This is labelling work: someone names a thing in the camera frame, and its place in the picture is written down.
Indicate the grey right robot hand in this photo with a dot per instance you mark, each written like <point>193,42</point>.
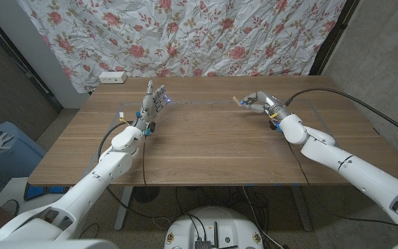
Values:
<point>271,103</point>

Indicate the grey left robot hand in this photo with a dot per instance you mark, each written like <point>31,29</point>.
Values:
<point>149,107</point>

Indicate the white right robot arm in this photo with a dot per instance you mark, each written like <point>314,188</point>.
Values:
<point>358,173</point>

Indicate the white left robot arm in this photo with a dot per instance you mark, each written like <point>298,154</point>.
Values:
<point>109,169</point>

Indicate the white power strip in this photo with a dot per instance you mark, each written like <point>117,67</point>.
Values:
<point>112,77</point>

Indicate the floral backdrop cloth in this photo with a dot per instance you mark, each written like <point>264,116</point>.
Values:
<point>185,34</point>

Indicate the black stand pole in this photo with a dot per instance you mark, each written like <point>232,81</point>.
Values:
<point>330,41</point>

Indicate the black round fan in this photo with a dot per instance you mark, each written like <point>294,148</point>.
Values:
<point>146,194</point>

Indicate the white table leg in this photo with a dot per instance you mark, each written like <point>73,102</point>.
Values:
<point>123,211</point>

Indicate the grey table leg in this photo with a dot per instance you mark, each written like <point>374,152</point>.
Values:
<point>302,211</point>

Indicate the white robot torso base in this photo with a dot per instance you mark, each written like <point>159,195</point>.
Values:
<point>216,218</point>

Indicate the blue storage bin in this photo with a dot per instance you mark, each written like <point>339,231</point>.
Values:
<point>9,162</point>

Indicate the white and blue box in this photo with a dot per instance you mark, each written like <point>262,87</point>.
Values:
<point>16,190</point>

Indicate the black metal frame bar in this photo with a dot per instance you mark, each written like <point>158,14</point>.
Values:
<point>19,62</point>

